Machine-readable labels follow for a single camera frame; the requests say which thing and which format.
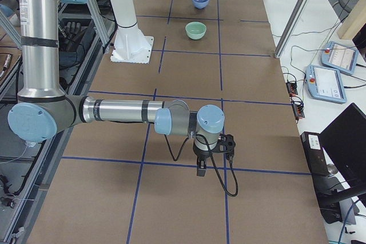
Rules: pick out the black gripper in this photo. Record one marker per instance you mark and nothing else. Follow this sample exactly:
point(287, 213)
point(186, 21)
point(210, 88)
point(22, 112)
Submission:
point(201, 155)

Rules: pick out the blue bowl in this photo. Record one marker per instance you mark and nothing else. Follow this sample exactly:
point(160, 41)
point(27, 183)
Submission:
point(200, 4)

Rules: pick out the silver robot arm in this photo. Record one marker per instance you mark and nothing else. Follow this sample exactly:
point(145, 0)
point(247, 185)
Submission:
point(39, 31)

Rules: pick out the green bowl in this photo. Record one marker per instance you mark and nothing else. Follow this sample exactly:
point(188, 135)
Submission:
point(195, 30)

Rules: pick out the near orange connector block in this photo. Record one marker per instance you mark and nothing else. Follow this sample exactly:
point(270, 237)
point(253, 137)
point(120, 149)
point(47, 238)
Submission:
point(297, 107)

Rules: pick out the orange connector block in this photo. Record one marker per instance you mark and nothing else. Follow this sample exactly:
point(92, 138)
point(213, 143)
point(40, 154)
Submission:
point(291, 84)
point(297, 107)

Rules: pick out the black desktop computer box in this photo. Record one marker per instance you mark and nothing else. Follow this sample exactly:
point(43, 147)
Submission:
point(314, 154)

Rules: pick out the far orange connector block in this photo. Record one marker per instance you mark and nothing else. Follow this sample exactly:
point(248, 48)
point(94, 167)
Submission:
point(291, 84)

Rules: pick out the black monitor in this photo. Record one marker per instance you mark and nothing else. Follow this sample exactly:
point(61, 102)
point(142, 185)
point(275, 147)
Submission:
point(344, 142)

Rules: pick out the near teach pendant tablet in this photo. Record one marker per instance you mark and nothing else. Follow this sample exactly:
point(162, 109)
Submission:
point(325, 84)

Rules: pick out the teach pendant tablet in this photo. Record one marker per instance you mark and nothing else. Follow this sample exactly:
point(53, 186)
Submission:
point(325, 84)
point(341, 57)

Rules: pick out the far teach pendant tablet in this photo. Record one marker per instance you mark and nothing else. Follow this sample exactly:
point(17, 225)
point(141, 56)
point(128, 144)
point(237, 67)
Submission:
point(341, 57)

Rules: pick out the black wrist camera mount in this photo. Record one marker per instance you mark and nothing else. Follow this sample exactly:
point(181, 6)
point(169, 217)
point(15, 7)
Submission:
point(225, 144)

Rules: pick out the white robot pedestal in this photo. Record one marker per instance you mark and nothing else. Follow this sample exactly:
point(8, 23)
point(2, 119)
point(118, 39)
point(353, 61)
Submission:
point(130, 44)

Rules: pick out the aluminium side rail frame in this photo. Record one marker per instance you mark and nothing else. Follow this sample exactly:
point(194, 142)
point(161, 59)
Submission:
point(43, 104)

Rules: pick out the aluminium frame post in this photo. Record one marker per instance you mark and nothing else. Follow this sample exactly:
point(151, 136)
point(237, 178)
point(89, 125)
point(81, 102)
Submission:
point(290, 27)

